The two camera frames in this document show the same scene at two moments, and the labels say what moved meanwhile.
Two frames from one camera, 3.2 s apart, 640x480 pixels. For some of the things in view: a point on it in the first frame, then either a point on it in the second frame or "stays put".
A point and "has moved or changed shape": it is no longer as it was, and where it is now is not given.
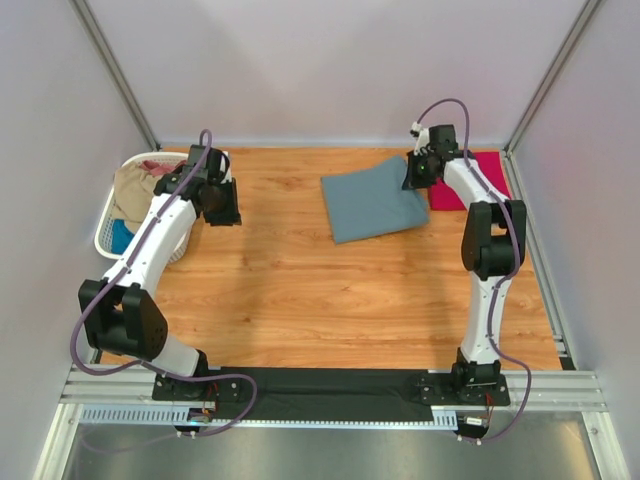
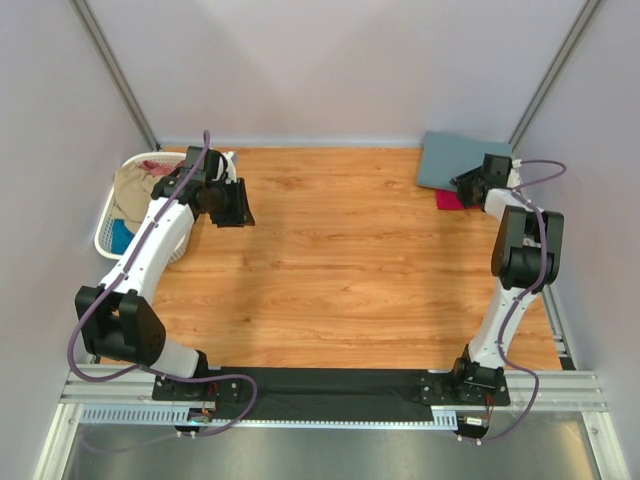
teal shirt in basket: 121,236 stays put
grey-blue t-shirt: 372,202 has moved or changed shape
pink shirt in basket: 156,169 stays put
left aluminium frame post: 84,7 stays put
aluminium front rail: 102,385 stays put
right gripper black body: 413,176 to 467,185
